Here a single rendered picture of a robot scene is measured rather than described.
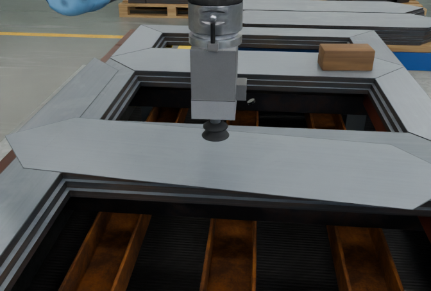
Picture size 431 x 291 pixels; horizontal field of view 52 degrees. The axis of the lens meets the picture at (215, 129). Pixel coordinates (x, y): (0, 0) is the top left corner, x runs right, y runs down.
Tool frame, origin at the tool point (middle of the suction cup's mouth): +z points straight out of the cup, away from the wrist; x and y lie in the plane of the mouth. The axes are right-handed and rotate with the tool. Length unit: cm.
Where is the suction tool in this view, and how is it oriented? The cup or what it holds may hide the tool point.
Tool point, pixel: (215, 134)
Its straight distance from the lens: 70.0
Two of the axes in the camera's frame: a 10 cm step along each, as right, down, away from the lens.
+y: 0.8, -4.6, 8.8
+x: -10.0, -0.4, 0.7
